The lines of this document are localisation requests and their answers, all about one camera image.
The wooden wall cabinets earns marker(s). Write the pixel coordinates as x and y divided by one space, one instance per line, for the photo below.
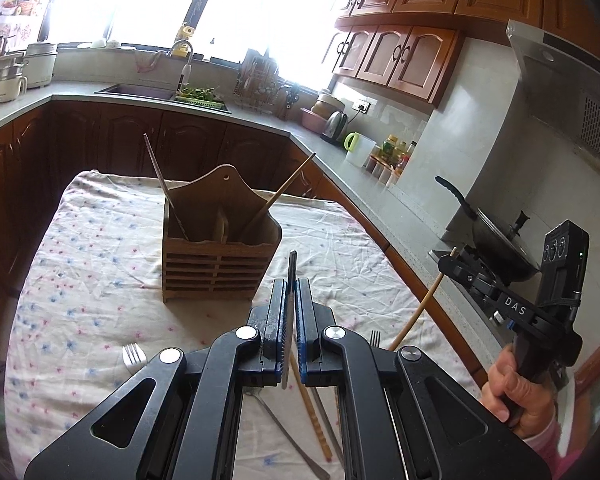
410 55

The grey kitchen countertop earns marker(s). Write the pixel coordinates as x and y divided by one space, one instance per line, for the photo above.
260 117

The wooden base cabinets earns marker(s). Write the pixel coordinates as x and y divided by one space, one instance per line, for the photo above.
130 135

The metal chopstick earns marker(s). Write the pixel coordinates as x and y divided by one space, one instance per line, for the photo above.
157 172
325 420
292 265

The row of condiment bottles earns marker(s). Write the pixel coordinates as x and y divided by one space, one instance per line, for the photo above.
392 160

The small white electric pot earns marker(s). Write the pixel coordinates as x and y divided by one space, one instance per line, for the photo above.
11 85

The steel faucet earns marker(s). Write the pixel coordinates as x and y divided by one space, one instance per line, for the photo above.
186 62

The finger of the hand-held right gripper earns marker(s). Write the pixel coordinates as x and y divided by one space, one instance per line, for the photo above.
460 270
480 265

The pink plastic basin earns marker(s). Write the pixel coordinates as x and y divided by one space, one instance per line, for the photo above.
312 119

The large white rice cooker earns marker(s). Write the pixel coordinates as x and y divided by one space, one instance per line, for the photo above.
41 67

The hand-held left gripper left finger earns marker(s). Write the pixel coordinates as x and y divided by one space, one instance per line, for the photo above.
280 320

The pink rag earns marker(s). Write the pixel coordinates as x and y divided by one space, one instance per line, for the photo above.
147 62

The white bowl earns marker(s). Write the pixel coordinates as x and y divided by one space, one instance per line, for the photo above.
98 43
113 44

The floral tablecloth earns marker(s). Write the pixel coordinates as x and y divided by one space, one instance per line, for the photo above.
105 270

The black wok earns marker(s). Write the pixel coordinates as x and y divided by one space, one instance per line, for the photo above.
500 245

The dish rack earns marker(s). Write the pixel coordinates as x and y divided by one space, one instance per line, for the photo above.
255 85

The person's right forearm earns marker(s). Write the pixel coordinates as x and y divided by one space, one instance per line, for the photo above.
555 455

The green vegetable basket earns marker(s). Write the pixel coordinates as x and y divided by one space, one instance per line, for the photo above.
200 96

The steel range hood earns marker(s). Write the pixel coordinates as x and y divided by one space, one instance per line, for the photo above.
570 75

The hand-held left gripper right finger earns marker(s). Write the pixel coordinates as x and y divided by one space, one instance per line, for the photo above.
301 330

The wooden utensil holder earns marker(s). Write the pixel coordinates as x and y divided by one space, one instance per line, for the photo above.
215 270

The beige ceramic pot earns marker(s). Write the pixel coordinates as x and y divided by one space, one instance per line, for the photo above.
329 104

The white wall socket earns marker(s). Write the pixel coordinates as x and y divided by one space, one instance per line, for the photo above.
364 106

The kitchen window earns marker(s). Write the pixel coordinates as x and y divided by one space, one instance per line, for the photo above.
130 0

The kitchen sink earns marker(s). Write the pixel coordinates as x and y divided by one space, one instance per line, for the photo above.
135 91

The person's right hand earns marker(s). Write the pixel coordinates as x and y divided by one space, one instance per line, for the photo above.
495 380

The steel electric kettle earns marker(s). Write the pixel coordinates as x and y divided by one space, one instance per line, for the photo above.
334 127

